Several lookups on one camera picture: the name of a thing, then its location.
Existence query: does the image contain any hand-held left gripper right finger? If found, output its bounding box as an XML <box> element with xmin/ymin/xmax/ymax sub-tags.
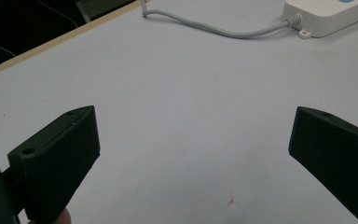
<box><xmin>288</xmin><ymin>105</ymin><xmax>358</xmax><ymax>221</ymax></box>

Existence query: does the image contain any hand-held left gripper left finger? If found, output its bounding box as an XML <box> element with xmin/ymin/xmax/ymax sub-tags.
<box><xmin>7</xmin><ymin>105</ymin><xmax>102</xmax><ymax>224</ymax></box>

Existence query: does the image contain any white power strip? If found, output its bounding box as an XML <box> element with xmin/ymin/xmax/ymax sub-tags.
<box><xmin>282</xmin><ymin>0</ymin><xmax>358</xmax><ymax>39</ymax></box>

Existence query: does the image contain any thin white wire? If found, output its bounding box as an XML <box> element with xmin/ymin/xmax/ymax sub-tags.
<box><xmin>36</xmin><ymin>0</ymin><xmax>80</xmax><ymax>29</ymax></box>

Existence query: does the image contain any grey power cable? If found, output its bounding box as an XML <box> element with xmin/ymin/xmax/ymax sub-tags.
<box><xmin>141</xmin><ymin>0</ymin><xmax>303</xmax><ymax>40</ymax></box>

